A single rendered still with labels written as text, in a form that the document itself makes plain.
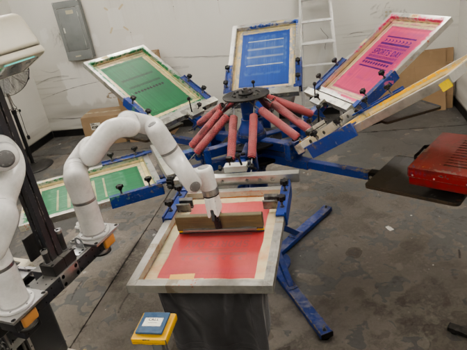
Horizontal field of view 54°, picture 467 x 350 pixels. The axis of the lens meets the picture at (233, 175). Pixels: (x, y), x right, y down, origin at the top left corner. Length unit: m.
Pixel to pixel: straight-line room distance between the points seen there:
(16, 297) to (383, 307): 2.16
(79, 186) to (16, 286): 0.44
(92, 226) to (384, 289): 2.00
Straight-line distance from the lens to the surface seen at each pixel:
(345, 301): 3.14
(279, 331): 2.97
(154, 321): 1.72
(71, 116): 7.43
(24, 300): 1.74
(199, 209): 2.36
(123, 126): 1.79
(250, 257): 1.94
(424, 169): 2.22
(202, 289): 1.80
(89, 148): 1.84
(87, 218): 1.94
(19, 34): 1.56
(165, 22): 6.44
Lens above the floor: 2.08
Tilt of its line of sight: 25 degrees down
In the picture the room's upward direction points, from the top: 10 degrees counter-clockwise
